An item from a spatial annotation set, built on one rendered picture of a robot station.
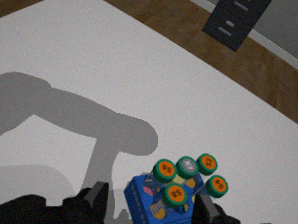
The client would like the green tube cap with orange s8 dot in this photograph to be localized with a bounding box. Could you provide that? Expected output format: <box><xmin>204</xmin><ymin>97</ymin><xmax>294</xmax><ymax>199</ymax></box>
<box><xmin>150</xmin><ymin>183</ymin><xmax>187</xmax><ymax>219</ymax></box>

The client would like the green tube cap with grey label dot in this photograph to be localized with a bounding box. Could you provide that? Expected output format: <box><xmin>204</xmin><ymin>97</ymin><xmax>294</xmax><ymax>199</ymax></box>
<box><xmin>165</xmin><ymin>156</ymin><xmax>198</xmax><ymax>187</ymax></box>

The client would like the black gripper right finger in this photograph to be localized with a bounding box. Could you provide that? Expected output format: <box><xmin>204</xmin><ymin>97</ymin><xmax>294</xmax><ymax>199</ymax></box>
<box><xmin>191</xmin><ymin>194</ymin><xmax>241</xmax><ymax>224</ymax></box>

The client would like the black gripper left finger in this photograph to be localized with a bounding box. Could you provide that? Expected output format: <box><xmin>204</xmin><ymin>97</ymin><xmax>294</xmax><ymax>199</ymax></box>
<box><xmin>0</xmin><ymin>181</ymin><xmax>109</xmax><ymax>224</ymax></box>

